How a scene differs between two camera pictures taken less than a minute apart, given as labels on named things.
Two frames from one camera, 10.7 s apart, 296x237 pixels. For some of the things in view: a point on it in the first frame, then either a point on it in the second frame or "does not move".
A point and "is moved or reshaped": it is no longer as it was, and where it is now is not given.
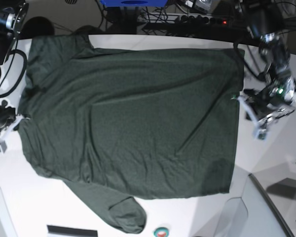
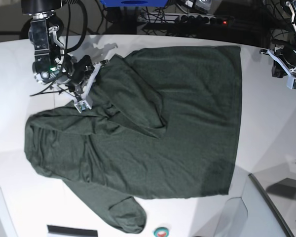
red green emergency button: [161, 232] does not move
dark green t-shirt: [121, 125] is moved or reshaped
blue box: [134, 3] does not move
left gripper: [2, 116] to [83, 68]
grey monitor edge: [285, 223] does not move
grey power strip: [200, 19] does not move
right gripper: [267, 105] to [290, 56]
